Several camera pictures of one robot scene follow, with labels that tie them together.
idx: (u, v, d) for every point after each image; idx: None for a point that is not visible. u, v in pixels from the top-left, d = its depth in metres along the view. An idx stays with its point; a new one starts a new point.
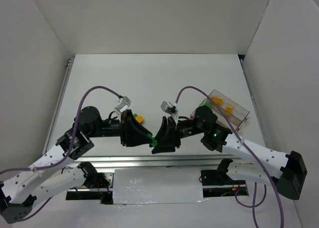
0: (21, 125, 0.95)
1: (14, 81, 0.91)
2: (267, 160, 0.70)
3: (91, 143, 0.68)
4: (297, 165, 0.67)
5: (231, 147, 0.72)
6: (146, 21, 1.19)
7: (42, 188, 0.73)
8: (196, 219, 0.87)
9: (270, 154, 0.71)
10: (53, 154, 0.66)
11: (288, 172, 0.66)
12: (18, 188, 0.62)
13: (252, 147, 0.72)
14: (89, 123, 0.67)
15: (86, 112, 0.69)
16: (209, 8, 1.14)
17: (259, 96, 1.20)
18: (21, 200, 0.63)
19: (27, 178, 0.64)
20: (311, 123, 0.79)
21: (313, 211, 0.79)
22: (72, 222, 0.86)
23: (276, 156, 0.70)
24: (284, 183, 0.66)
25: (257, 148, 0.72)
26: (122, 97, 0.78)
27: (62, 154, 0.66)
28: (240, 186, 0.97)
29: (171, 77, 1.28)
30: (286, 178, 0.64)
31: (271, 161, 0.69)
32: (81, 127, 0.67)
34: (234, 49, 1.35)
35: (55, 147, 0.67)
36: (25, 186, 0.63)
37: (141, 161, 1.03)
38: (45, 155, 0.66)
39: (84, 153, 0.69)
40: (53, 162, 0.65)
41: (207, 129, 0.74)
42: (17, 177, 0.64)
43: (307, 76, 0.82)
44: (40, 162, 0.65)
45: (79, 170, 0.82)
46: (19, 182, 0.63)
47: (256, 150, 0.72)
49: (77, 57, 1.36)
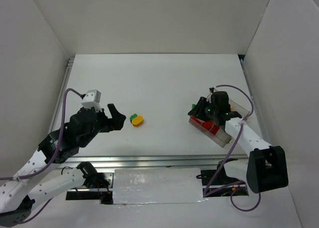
0: (21, 125, 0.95)
1: (14, 81, 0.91)
2: (250, 141, 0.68)
3: (77, 149, 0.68)
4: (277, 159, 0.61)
5: (230, 123, 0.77)
6: (146, 21, 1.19)
7: (40, 191, 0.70)
8: (196, 220, 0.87)
9: (258, 138, 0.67)
10: (35, 161, 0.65)
11: (257, 152, 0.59)
12: (5, 198, 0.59)
13: (245, 130, 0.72)
14: (86, 124, 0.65)
15: (85, 112, 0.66)
16: (209, 8, 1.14)
17: (259, 96, 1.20)
18: (13, 208, 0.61)
19: (13, 187, 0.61)
20: (310, 124, 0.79)
21: (314, 211, 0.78)
22: (71, 222, 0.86)
23: (261, 141, 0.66)
24: (249, 161, 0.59)
25: (250, 131, 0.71)
26: (93, 90, 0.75)
27: (44, 160, 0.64)
28: (239, 186, 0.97)
29: (171, 77, 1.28)
30: (255, 154, 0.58)
31: (253, 143, 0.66)
32: (77, 127, 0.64)
34: (234, 49, 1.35)
35: (37, 153, 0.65)
36: (12, 196, 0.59)
37: (141, 161, 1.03)
38: (28, 162, 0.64)
39: (68, 157, 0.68)
40: (36, 170, 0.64)
41: (218, 105, 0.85)
42: (3, 187, 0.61)
43: (308, 76, 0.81)
44: (24, 170, 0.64)
45: (78, 170, 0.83)
46: (6, 192, 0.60)
47: (247, 132, 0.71)
49: (77, 57, 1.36)
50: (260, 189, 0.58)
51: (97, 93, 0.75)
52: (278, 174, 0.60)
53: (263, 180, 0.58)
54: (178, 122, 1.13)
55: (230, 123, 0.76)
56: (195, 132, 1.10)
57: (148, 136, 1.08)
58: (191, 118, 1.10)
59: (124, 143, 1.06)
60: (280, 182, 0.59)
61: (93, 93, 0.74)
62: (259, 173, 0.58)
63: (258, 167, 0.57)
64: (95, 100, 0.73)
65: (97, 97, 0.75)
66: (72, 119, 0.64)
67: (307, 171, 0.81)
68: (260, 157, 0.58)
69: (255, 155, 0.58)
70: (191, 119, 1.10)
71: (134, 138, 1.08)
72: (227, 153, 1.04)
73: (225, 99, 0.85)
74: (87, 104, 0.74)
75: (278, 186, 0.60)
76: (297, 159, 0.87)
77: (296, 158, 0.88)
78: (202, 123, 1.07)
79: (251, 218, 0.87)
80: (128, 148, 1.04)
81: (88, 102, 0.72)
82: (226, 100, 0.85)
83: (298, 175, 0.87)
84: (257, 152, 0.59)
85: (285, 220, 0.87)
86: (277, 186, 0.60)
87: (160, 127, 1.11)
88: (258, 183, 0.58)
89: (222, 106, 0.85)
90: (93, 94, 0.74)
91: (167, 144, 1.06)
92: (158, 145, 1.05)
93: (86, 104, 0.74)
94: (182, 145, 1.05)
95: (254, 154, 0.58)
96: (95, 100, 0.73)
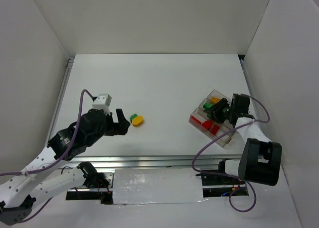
0: (21, 125, 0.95)
1: (14, 81, 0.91)
2: (252, 134, 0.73)
3: (85, 147, 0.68)
4: (273, 157, 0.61)
5: (239, 120, 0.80)
6: (146, 21, 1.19)
7: (41, 189, 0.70)
8: (197, 219, 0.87)
9: (260, 134, 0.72)
10: (44, 157, 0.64)
11: (254, 140, 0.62)
12: (11, 193, 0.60)
13: (252, 126, 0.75)
14: (95, 123, 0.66)
15: (95, 112, 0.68)
16: (209, 8, 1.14)
17: (259, 96, 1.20)
18: (18, 203, 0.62)
19: (20, 182, 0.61)
20: (310, 123, 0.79)
21: (314, 211, 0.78)
22: (71, 222, 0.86)
23: (262, 137, 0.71)
24: (245, 148, 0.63)
25: (256, 127, 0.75)
26: (104, 93, 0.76)
27: (53, 156, 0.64)
28: (239, 186, 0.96)
29: (171, 77, 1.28)
30: (251, 142, 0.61)
31: (255, 136, 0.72)
32: (86, 126, 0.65)
34: (234, 49, 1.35)
35: (46, 149, 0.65)
36: (18, 190, 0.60)
37: (141, 161, 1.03)
38: (37, 158, 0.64)
39: (76, 154, 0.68)
40: (45, 165, 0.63)
41: (236, 105, 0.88)
42: (10, 182, 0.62)
43: (308, 76, 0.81)
44: (32, 166, 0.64)
45: (79, 170, 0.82)
46: (12, 187, 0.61)
47: (252, 128, 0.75)
49: (77, 57, 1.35)
50: (245, 174, 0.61)
51: (108, 96, 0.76)
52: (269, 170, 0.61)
53: (251, 168, 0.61)
54: (178, 121, 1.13)
55: (240, 119, 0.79)
56: (195, 132, 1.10)
57: (148, 136, 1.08)
58: (191, 118, 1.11)
59: (124, 143, 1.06)
60: (267, 179, 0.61)
61: (104, 96, 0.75)
62: (249, 160, 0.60)
63: (251, 153, 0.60)
64: (106, 103, 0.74)
65: (108, 101, 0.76)
66: (83, 118, 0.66)
67: (307, 171, 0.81)
68: (254, 145, 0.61)
69: (251, 142, 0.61)
70: (191, 119, 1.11)
71: (134, 138, 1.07)
72: (227, 153, 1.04)
73: (242, 100, 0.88)
74: (97, 107, 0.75)
75: (264, 181, 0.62)
76: (297, 159, 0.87)
77: (296, 158, 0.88)
78: (202, 123, 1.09)
79: (252, 218, 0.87)
80: (128, 148, 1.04)
81: (99, 104, 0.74)
82: (243, 101, 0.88)
83: (299, 175, 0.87)
84: (253, 140, 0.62)
85: (285, 219, 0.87)
86: (264, 181, 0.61)
87: (160, 127, 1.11)
88: (245, 168, 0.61)
89: (238, 106, 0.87)
90: (105, 97, 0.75)
91: (167, 144, 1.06)
92: (158, 145, 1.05)
93: (96, 106, 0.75)
94: (182, 145, 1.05)
95: (250, 141, 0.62)
96: (105, 103, 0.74)
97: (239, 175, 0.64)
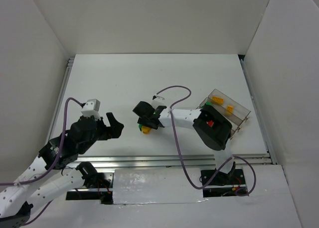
0: (21, 126, 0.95)
1: (13, 82, 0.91)
2: (186, 118, 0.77)
3: (77, 155, 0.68)
4: (213, 116, 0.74)
5: (163, 118, 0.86)
6: (145, 21, 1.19)
7: (38, 195, 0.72)
8: (196, 220, 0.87)
9: (189, 112, 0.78)
10: (36, 167, 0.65)
11: (197, 120, 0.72)
12: (6, 203, 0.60)
13: (175, 112, 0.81)
14: (86, 132, 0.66)
15: (85, 120, 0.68)
16: (209, 8, 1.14)
17: (259, 96, 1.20)
18: (15, 212, 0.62)
19: (13, 192, 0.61)
20: (310, 124, 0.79)
21: (315, 212, 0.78)
22: (71, 222, 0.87)
23: (193, 112, 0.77)
24: (198, 132, 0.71)
25: (179, 111, 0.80)
26: (91, 100, 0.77)
27: (44, 166, 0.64)
28: (240, 186, 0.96)
29: (171, 77, 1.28)
30: (199, 125, 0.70)
31: (189, 117, 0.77)
32: (78, 135, 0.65)
34: (234, 49, 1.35)
35: (37, 159, 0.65)
36: (12, 201, 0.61)
37: (140, 161, 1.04)
38: (28, 168, 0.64)
39: (68, 163, 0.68)
40: (36, 175, 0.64)
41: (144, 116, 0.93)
42: (4, 192, 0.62)
43: (308, 76, 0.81)
44: (24, 176, 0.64)
45: (77, 171, 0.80)
46: (6, 198, 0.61)
47: (178, 114, 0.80)
49: (76, 57, 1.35)
50: (221, 145, 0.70)
51: (96, 102, 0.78)
52: (223, 124, 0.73)
53: (218, 137, 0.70)
54: None
55: (163, 117, 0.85)
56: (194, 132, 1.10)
57: (148, 136, 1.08)
58: None
59: (124, 143, 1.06)
60: (228, 128, 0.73)
61: (92, 102, 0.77)
62: (211, 134, 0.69)
63: (204, 129, 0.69)
64: (95, 109, 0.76)
65: (97, 106, 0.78)
66: (73, 127, 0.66)
67: (308, 171, 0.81)
68: (201, 124, 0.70)
69: (199, 125, 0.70)
70: None
71: (133, 138, 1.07)
72: None
73: (144, 105, 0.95)
74: (87, 113, 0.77)
75: (228, 131, 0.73)
76: (298, 159, 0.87)
77: (297, 158, 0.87)
78: None
79: (252, 218, 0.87)
80: (128, 148, 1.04)
81: (87, 110, 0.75)
82: (144, 106, 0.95)
83: (299, 176, 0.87)
84: (200, 122, 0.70)
85: (284, 219, 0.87)
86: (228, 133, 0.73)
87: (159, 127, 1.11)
88: (217, 143, 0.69)
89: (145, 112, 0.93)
90: (93, 103, 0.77)
91: (167, 144, 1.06)
92: (158, 145, 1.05)
93: (86, 113, 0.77)
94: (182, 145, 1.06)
95: (195, 123, 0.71)
96: (94, 108, 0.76)
97: (216, 150, 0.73)
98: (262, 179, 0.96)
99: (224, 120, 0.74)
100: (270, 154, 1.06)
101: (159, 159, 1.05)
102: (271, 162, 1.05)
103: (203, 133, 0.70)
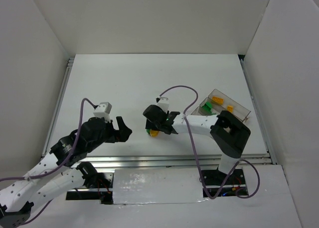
0: (21, 126, 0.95)
1: (13, 82, 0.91)
2: (202, 124, 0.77)
3: (85, 153, 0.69)
4: (231, 122, 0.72)
5: (177, 124, 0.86)
6: (145, 21, 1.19)
7: (39, 193, 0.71)
8: (196, 219, 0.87)
9: (205, 119, 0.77)
10: (47, 162, 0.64)
11: (214, 128, 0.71)
12: (14, 197, 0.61)
13: (191, 119, 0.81)
14: (96, 131, 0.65)
15: (95, 119, 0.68)
16: (209, 8, 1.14)
17: (259, 96, 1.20)
18: (17, 208, 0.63)
19: (22, 187, 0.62)
20: (310, 124, 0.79)
21: (315, 211, 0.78)
22: (71, 222, 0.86)
23: (209, 118, 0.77)
24: (216, 140, 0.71)
25: (195, 118, 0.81)
26: (103, 102, 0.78)
27: (56, 162, 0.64)
28: (240, 186, 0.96)
29: (171, 77, 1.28)
30: (217, 133, 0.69)
31: (205, 123, 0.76)
32: (88, 134, 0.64)
34: (234, 49, 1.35)
35: (48, 156, 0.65)
36: (20, 195, 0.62)
37: (140, 161, 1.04)
38: (39, 164, 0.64)
39: (78, 161, 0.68)
40: (47, 170, 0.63)
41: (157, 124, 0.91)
42: (12, 186, 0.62)
43: (308, 76, 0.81)
44: (35, 171, 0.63)
45: (76, 170, 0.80)
46: (15, 191, 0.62)
47: (193, 121, 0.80)
49: (76, 57, 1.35)
50: (239, 152, 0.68)
51: (108, 105, 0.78)
52: (241, 129, 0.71)
53: (236, 144, 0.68)
54: None
55: (178, 124, 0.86)
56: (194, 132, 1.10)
57: (148, 136, 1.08)
58: None
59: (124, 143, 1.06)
60: (247, 134, 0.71)
61: (104, 104, 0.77)
62: (228, 141, 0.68)
63: (221, 136, 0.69)
64: (106, 111, 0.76)
65: (108, 109, 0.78)
66: (83, 126, 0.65)
67: (308, 171, 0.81)
68: (218, 131, 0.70)
69: (216, 133, 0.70)
70: None
71: (133, 138, 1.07)
72: None
73: (156, 109, 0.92)
74: (98, 115, 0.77)
75: (247, 137, 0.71)
76: (298, 159, 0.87)
77: (297, 158, 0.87)
78: None
79: (252, 218, 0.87)
80: (128, 148, 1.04)
81: (98, 112, 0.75)
82: (155, 110, 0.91)
83: (299, 176, 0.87)
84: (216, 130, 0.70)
85: (284, 219, 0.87)
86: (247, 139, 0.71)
87: None
88: (235, 150, 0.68)
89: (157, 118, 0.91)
90: (105, 105, 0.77)
91: (167, 144, 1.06)
92: (158, 145, 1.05)
93: (97, 114, 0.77)
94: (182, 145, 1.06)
95: (212, 131, 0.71)
96: (106, 110, 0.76)
97: (236, 158, 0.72)
98: (262, 179, 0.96)
99: (243, 126, 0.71)
100: (270, 154, 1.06)
101: (159, 159, 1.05)
102: (271, 162, 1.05)
103: (221, 141, 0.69)
